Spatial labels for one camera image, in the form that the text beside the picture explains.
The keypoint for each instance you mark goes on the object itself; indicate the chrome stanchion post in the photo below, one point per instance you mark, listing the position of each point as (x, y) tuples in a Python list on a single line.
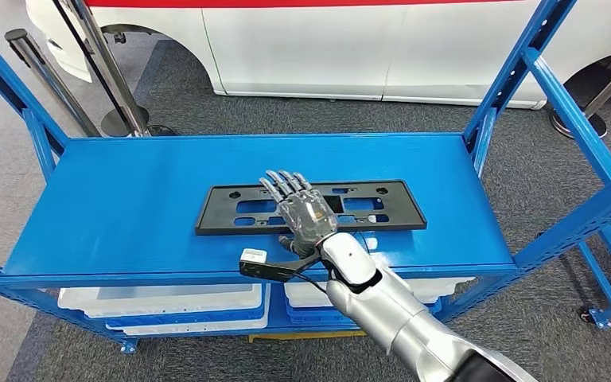
[(106, 63)]

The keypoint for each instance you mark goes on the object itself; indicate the blue metal shelf rack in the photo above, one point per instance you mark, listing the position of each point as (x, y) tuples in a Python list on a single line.
[(126, 200)]

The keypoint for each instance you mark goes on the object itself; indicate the black plastic plate bracket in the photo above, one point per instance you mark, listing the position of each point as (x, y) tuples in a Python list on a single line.
[(221, 221)]

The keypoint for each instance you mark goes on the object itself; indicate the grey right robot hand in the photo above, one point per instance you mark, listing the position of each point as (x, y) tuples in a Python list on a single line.
[(305, 216)]

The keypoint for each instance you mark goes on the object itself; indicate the yellow floor tape strip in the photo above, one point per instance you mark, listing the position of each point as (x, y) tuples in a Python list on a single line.
[(305, 336)]

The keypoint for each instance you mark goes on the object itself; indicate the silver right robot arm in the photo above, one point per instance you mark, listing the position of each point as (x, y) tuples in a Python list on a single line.
[(390, 311)]

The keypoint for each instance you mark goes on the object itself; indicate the blue plastic bin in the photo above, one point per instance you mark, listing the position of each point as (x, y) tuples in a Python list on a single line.
[(311, 315)]

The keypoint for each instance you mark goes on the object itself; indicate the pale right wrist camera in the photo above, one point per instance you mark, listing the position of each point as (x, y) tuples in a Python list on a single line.
[(253, 255)]

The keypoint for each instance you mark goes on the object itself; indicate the grey post with black cap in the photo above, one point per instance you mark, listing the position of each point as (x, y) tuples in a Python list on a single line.
[(50, 79)]

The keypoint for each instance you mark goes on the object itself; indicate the white car with red stripe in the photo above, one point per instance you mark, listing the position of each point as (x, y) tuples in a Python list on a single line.
[(311, 47)]

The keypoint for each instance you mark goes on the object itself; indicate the small blue metal rack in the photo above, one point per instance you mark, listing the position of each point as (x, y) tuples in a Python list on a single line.
[(600, 274)]

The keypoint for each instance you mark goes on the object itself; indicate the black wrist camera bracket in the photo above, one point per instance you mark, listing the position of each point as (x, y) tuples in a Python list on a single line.
[(274, 271)]

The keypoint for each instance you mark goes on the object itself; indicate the chrome stanchion with round base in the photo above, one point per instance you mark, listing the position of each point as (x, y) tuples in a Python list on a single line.
[(574, 124)]

